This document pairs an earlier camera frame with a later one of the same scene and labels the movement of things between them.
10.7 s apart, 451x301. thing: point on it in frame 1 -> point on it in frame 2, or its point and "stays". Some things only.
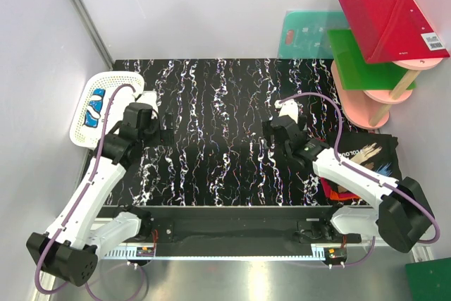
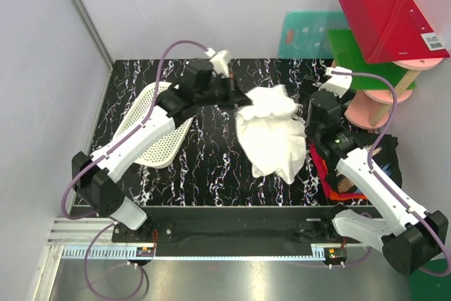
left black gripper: (164, 131) -> (230, 91)
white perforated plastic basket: (88, 124) -> (137, 110)
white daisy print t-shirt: (93, 113) -> (271, 133)
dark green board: (430, 280) stays
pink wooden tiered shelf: (369, 109) stays
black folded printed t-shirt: (375, 152) stays
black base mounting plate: (237, 225) stays
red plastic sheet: (390, 27) stays
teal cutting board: (305, 34) stays
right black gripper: (269, 131) -> (306, 102)
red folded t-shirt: (335, 195) stays
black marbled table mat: (246, 132) stays
